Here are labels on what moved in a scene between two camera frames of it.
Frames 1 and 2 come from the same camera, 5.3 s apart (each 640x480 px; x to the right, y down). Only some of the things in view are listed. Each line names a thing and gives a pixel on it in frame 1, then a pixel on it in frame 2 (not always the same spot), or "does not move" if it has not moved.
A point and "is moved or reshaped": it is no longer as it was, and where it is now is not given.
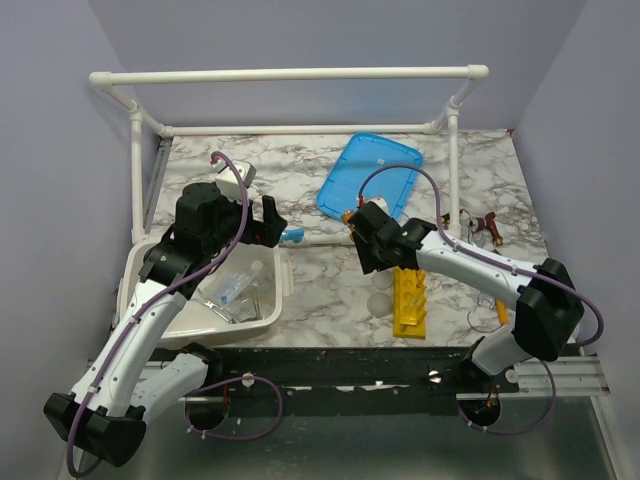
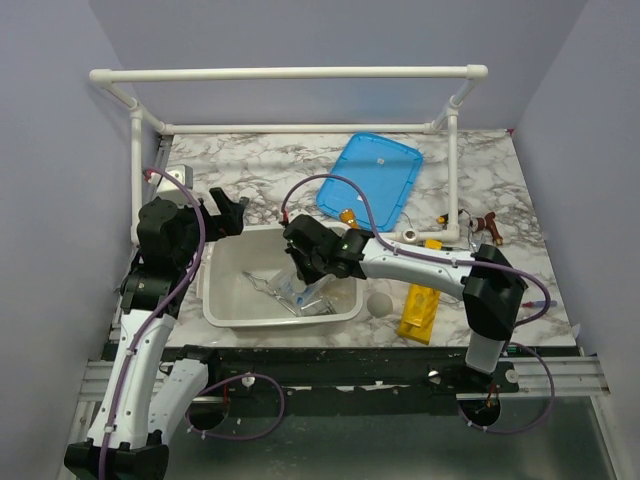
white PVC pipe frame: x=446 y=123 does not move
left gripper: x=268 y=232 to x=229 y=222
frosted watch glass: x=379 y=304 does not move
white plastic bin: x=194 y=321 is moved or reshaped
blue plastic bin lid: x=363 y=154 does not move
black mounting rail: x=342 y=372 does not move
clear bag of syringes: x=243 y=296 to x=312 y=299
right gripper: x=369 y=263 to x=306 y=275
